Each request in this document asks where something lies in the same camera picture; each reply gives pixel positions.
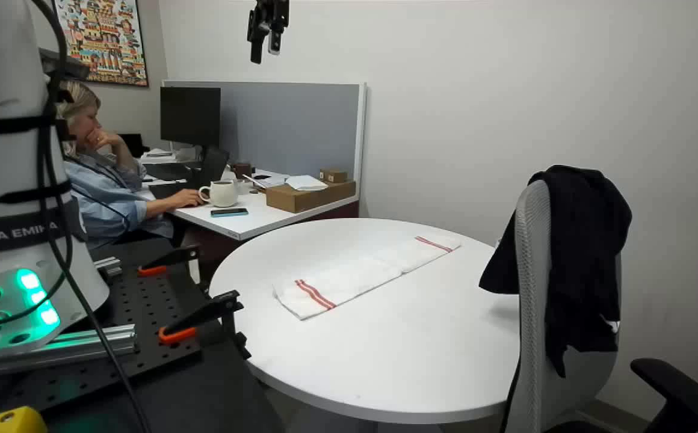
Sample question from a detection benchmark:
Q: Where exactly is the black chair armrest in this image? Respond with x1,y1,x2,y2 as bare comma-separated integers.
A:
630,357,698,433

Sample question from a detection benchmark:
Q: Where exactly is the black jacket on chair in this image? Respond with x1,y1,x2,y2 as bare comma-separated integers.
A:
477,163,636,379

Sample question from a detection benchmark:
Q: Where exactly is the flat cardboard box on desk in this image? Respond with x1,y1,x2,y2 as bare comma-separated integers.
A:
265,181,357,211

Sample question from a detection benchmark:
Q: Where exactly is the black perforated mounting board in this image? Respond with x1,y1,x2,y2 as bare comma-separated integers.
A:
0,264,210,410

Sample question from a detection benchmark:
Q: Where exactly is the grey office chair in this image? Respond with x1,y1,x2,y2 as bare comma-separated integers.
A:
502,172,630,433

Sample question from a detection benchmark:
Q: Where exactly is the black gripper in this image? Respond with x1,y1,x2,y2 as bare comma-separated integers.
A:
247,0,289,65

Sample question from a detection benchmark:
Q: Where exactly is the black orange clamp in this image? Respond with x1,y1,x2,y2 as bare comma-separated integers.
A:
156,289,250,357
136,248,200,280

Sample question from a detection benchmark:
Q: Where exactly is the white side desk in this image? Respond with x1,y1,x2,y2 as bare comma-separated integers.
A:
139,147,360,243

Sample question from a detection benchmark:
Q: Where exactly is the small cardboard box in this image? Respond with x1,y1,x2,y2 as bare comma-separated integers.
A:
318,169,349,183

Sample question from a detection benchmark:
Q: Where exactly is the seated person in blue shirt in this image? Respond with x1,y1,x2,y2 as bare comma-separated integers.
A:
59,81,203,248

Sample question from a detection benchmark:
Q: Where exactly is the black orange clamp near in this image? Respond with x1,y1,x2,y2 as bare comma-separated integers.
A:
156,289,250,357

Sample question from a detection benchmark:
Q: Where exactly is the black orange clamp far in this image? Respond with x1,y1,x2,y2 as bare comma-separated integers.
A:
136,248,200,280

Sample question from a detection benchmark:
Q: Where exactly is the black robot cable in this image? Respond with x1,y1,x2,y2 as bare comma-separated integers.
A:
28,0,156,433

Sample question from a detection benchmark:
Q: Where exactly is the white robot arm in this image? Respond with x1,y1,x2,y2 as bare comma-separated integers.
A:
0,0,110,356

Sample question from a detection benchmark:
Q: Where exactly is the colourful framed wall picture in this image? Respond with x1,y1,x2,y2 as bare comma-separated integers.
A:
52,0,150,86

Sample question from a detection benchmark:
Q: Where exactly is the black computer monitor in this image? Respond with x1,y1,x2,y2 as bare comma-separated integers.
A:
161,86,222,147

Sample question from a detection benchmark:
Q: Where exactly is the white coffee mug on desk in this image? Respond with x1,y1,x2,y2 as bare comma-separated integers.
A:
200,183,238,208

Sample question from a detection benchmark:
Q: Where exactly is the red and white striped cloth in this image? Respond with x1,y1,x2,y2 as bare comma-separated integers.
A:
271,232,461,319

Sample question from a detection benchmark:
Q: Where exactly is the black smartphone on desk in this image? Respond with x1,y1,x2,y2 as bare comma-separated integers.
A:
210,206,247,217

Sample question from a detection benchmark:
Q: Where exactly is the yellow object at corner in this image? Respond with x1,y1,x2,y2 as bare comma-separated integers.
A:
0,406,49,433

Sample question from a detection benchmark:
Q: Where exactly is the grey desk partition panel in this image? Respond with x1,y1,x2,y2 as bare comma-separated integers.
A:
161,81,365,178

